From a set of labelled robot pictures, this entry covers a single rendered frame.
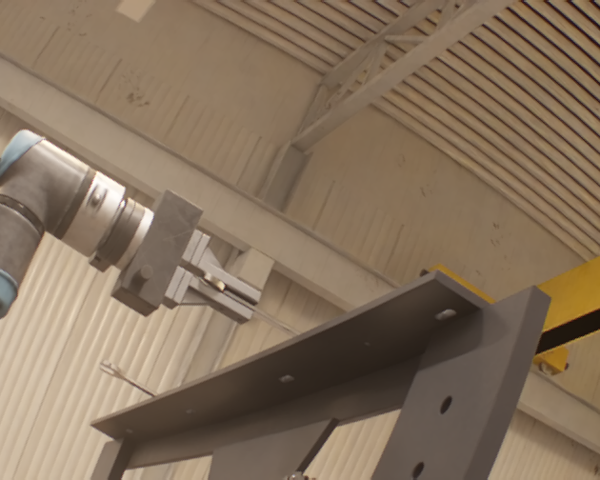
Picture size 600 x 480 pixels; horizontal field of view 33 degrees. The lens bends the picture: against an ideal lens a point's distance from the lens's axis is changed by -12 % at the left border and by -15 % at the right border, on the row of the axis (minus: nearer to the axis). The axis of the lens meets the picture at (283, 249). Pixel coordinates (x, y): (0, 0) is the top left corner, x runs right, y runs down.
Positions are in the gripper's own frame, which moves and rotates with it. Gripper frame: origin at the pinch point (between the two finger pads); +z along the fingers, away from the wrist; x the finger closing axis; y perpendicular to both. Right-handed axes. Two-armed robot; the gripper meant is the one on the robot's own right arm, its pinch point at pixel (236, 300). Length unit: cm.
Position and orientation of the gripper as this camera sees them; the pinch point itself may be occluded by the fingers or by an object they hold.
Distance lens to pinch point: 130.5
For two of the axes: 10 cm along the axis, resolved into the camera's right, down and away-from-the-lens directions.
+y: 4.1, -2.6, -8.8
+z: 8.4, 4.9, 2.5
